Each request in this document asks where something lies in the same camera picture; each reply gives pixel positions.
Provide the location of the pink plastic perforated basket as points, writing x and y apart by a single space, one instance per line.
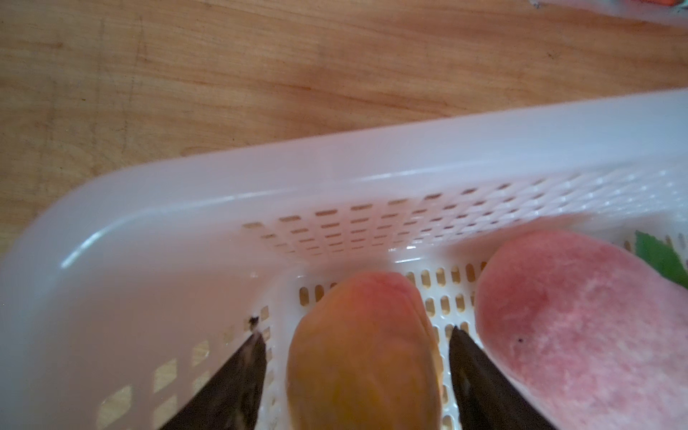
125 297

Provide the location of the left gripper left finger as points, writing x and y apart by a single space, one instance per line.
231 398

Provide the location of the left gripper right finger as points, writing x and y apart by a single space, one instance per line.
485 398

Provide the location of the pink peach front with leaf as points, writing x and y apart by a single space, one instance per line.
595 336

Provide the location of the orange red peach with leaf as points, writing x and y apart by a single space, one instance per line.
366 357

